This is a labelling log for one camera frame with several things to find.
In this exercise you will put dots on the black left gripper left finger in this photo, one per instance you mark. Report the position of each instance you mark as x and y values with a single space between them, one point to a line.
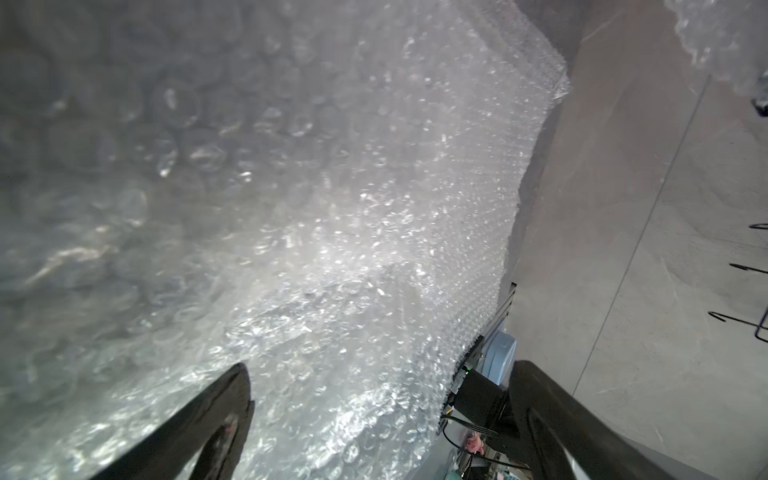
212 429

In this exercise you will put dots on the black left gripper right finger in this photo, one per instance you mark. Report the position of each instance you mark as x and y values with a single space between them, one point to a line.
553 427

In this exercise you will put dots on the large bubble wrap sheet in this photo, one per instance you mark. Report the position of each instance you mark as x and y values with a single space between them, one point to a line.
321 190

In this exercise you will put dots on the bubble plate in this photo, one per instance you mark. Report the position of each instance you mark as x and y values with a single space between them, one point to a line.
728 39

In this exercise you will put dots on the black wire hook rack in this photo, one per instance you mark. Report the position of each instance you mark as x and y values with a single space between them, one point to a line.
747 307

